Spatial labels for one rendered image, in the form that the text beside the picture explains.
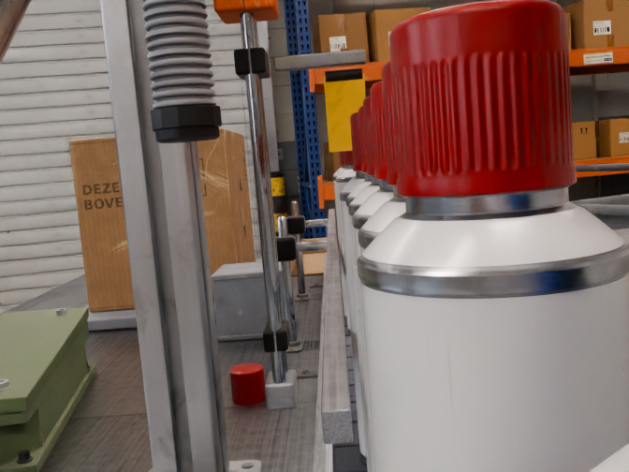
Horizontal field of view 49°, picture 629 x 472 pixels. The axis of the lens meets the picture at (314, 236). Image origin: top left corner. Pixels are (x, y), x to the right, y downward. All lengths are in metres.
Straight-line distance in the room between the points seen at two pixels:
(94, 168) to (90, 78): 3.82
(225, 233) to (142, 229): 0.62
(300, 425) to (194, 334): 0.19
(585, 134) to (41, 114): 3.59
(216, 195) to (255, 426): 0.51
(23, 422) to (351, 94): 0.36
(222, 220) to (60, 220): 3.90
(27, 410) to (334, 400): 0.35
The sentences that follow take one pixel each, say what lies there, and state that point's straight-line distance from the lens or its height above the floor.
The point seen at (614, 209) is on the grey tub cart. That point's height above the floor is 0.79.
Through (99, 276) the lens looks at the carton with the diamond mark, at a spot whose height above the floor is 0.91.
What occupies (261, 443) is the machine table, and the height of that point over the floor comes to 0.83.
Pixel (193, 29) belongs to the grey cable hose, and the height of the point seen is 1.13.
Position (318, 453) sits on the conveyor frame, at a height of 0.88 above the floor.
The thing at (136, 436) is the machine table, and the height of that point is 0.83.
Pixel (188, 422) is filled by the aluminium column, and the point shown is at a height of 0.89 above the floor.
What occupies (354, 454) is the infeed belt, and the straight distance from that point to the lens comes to 0.44.
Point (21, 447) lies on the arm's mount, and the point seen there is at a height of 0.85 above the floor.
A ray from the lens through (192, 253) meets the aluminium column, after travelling 0.46.
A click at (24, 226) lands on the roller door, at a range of 5.00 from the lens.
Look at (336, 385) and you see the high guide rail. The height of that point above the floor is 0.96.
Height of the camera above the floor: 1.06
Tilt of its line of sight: 6 degrees down
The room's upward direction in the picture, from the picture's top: 5 degrees counter-clockwise
